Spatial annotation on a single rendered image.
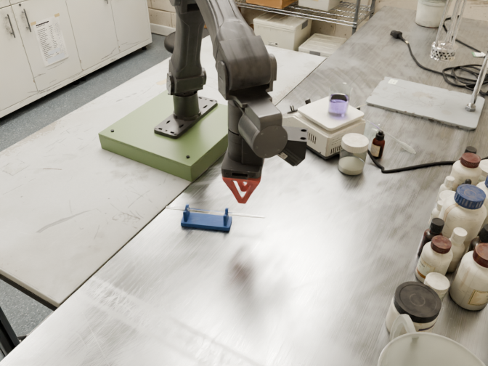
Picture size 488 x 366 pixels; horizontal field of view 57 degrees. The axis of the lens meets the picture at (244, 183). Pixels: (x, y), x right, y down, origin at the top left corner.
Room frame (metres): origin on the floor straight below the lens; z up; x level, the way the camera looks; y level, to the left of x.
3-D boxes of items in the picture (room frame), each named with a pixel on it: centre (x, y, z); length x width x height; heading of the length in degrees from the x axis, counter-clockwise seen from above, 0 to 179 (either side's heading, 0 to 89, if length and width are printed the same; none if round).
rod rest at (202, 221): (0.66, 0.08, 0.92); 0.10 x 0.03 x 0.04; 82
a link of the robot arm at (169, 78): (0.99, 0.14, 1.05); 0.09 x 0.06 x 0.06; 112
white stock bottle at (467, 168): (0.74, -0.46, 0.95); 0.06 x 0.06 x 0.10
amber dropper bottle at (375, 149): (0.90, -0.32, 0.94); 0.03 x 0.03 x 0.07
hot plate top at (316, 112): (0.96, -0.21, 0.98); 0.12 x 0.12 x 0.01; 36
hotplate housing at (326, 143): (0.98, -0.20, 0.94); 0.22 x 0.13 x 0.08; 36
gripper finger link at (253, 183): (0.64, 0.00, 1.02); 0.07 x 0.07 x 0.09; 81
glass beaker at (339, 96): (0.94, -0.22, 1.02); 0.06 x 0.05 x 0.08; 147
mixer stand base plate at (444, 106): (1.17, -0.53, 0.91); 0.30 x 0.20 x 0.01; 60
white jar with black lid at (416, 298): (0.42, -0.26, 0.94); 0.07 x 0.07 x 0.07
